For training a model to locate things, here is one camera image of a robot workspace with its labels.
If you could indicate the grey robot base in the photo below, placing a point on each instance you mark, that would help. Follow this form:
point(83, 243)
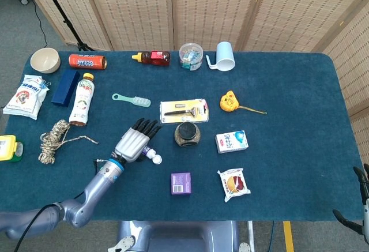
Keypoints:
point(178, 236)

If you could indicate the carded black tool pack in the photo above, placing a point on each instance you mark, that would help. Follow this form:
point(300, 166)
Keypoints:
point(184, 110)

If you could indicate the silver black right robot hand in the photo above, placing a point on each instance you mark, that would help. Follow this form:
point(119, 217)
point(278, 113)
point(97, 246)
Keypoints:
point(366, 211)

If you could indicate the clear jar of binder clips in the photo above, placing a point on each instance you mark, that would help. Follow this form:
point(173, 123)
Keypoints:
point(191, 57)

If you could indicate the blue table cloth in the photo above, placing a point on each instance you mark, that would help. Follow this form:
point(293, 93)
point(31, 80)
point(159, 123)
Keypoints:
point(288, 148)

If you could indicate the purple soap box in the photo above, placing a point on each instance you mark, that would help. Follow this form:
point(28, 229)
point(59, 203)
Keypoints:
point(181, 184)

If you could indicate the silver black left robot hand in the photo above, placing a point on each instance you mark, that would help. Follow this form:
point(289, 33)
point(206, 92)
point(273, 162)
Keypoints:
point(134, 142)

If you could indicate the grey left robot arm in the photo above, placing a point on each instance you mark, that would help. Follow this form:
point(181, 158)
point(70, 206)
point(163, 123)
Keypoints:
point(95, 185)

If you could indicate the white mug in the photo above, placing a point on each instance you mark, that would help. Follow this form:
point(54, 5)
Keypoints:
point(225, 57)

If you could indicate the black tripod stand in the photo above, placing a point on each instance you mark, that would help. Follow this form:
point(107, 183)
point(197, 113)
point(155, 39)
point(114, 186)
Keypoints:
point(62, 15)

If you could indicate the white blue milk carton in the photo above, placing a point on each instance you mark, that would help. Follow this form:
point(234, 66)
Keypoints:
point(232, 142)

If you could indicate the bear-shaped honey bottle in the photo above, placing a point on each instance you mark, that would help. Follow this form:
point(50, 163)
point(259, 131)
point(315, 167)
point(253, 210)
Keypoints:
point(155, 58)

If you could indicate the round glass jar black lid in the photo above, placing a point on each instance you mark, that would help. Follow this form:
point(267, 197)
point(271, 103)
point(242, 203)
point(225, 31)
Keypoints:
point(187, 133)

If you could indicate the blue binder clip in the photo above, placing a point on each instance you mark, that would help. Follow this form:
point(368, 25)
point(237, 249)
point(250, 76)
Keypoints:
point(45, 84)

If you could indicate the yellow green container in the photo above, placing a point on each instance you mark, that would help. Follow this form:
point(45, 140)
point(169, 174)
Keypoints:
point(7, 148)

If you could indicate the beige bowl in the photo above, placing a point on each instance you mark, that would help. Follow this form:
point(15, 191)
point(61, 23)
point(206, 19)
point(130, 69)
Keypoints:
point(44, 60)

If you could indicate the orange Arctic Ocean can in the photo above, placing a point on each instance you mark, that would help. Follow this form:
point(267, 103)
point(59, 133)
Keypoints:
point(86, 61)

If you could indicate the navy blue long box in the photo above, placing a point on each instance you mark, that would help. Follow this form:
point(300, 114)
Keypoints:
point(65, 87)

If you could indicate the white pastry snack packet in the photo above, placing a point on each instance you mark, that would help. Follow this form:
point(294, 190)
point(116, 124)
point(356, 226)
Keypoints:
point(234, 185)

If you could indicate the white drink bottle yellow cap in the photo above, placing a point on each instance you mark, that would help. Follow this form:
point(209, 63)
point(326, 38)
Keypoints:
point(82, 102)

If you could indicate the white powder bag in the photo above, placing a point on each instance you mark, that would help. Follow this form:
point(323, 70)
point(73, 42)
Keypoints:
point(26, 97)

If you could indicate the yellow tape measure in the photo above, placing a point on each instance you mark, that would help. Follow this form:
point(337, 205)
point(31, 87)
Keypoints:
point(228, 101)

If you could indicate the mint green brush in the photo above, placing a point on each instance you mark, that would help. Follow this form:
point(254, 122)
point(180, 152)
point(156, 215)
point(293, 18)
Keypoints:
point(141, 101)

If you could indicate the bamboo folding screen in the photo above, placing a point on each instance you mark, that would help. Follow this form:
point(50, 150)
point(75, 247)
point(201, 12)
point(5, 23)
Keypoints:
point(138, 9)

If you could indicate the purple white toothpaste tube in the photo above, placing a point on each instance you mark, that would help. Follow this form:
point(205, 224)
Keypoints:
point(157, 159)

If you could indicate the white table leg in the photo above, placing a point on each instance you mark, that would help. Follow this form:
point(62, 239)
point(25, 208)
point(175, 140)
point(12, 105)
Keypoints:
point(251, 234)

